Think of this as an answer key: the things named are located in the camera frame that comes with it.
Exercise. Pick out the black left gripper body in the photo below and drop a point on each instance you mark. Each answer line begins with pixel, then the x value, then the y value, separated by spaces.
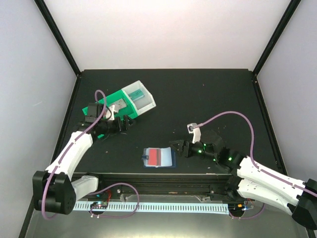
pixel 125 127

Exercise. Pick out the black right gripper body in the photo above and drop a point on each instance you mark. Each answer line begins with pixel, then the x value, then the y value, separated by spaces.
pixel 191 152

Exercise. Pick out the blue leather card holder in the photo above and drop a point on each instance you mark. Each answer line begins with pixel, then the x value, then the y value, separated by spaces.
pixel 168 158

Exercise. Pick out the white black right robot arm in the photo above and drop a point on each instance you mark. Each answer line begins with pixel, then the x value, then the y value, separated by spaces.
pixel 253 180

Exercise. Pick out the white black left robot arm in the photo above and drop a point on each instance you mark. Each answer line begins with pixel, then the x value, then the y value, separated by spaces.
pixel 53 189

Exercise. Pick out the white card red pattern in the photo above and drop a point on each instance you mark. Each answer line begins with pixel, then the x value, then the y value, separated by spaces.
pixel 119 104

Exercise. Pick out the red card in holder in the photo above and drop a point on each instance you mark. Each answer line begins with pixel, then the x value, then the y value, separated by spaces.
pixel 154 158

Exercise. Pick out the teal card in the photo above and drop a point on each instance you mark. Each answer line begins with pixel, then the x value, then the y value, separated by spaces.
pixel 136 95

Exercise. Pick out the green bin middle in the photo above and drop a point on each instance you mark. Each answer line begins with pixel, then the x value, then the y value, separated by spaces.
pixel 130 110

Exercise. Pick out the green bin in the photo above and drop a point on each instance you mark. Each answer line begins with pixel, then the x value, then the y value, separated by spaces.
pixel 130 110
pixel 93 121

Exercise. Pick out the white translucent bin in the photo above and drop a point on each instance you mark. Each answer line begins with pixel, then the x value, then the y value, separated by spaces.
pixel 141 99

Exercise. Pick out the green bin left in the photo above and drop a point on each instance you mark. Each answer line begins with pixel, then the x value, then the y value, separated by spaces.
pixel 93 121

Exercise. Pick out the right controller circuit board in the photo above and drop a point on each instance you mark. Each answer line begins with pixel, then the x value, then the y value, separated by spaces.
pixel 238 207

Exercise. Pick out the controller circuit board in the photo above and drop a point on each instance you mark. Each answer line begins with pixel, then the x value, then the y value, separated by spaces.
pixel 238 207
pixel 99 205

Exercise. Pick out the left controller circuit board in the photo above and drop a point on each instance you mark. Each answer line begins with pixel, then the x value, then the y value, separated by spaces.
pixel 99 205

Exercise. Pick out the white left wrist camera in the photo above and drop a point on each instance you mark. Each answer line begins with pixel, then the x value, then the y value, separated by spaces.
pixel 113 109

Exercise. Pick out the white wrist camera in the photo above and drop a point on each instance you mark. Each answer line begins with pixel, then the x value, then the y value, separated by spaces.
pixel 113 109
pixel 194 130

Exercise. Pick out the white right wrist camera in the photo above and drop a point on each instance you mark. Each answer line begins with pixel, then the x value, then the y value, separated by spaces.
pixel 194 130

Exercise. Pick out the black aluminium frame rail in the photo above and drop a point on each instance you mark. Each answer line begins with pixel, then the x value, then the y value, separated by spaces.
pixel 168 184

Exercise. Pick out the light blue slotted cable duct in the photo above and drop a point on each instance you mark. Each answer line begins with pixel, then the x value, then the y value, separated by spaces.
pixel 157 207

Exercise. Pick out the black left corner post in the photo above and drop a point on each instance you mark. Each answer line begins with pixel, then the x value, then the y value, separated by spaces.
pixel 44 10

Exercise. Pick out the black corner post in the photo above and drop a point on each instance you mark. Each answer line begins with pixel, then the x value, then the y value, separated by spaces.
pixel 44 10
pixel 283 22

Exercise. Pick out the black right corner post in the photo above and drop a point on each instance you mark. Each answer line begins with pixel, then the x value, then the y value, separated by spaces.
pixel 283 22

